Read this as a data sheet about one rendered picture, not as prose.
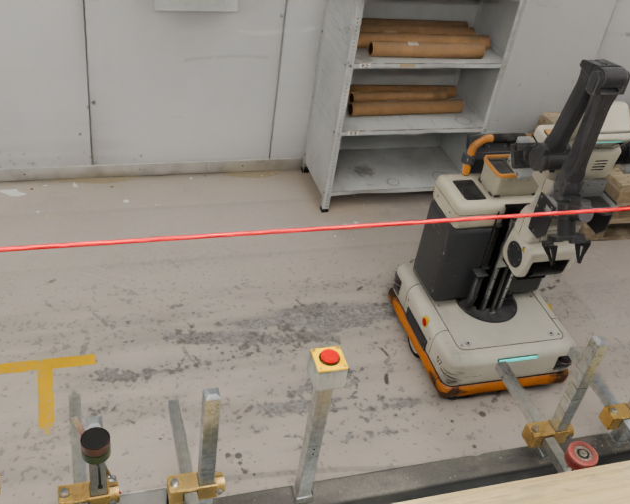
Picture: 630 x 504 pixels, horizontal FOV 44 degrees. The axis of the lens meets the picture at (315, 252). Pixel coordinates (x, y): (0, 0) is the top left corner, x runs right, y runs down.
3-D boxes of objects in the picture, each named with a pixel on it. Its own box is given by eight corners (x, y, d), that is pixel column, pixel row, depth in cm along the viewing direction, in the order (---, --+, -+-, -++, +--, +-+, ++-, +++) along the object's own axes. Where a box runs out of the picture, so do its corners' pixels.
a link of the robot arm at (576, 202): (576, 180, 249) (553, 181, 247) (600, 183, 238) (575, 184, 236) (575, 216, 251) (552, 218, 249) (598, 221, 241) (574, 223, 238)
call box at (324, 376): (305, 372, 178) (310, 348, 173) (334, 368, 180) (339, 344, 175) (314, 395, 173) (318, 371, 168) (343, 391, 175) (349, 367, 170)
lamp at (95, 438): (85, 489, 174) (80, 428, 161) (111, 485, 176) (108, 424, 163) (87, 512, 170) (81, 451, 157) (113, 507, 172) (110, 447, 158)
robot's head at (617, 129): (552, 113, 270) (578, 99, 256) (603, 112, 276) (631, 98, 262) (558, 153, 268) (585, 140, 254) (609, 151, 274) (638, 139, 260)
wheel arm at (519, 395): (493, 370, 238) (497, 360, 236) (503, 369, 239) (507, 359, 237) (565, 489, 206) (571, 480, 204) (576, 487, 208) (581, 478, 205)
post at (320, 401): (291, 489, 204) (312, 373, 177) (308, 486, 206) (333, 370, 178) (295, 504, 201) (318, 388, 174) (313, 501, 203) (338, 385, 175)
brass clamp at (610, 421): (597, 415, 226) (603, 404, 223) (635, 409, 230) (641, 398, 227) (608, 432, 222) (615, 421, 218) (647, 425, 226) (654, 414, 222)
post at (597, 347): (535, 451, 227) (592, 334, 197) (545, 449, 228) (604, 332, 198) (541, 461, 224) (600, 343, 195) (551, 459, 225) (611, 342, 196)
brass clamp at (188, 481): (166, 486, 190) (166, 473, 187) (220, 477, 194) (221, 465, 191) (169, 507, 185) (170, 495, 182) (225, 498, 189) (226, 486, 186)
